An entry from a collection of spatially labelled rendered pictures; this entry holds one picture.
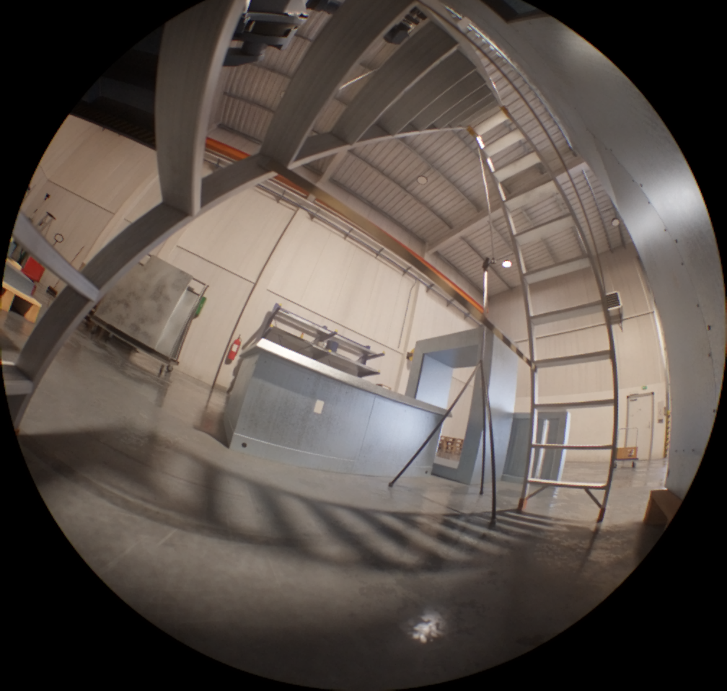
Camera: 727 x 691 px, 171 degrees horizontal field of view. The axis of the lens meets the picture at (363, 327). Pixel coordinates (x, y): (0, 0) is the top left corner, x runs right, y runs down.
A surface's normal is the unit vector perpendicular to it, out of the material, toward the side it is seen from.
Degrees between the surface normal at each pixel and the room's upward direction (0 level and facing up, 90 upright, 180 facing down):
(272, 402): 90
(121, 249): 92
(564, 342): 90
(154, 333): 78
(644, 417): 90
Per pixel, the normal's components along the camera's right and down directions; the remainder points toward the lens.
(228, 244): 0.52, -0.18
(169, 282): 0.61, -0.34
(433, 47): -0.26, 0.90
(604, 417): -0.82, -0.40
